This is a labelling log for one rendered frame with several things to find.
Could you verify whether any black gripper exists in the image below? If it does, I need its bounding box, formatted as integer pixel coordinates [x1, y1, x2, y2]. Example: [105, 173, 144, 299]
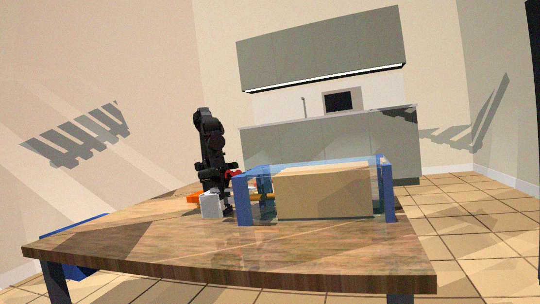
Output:
[198, 150, 239, 193]

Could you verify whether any clear panelled enclosure with blue frame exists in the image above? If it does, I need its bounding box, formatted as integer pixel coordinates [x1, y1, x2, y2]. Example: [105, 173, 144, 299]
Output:
[236, 154, 396, 226]

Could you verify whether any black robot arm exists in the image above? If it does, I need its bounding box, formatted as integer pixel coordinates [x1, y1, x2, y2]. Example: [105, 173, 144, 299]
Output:
[193, 107, 225, 193]

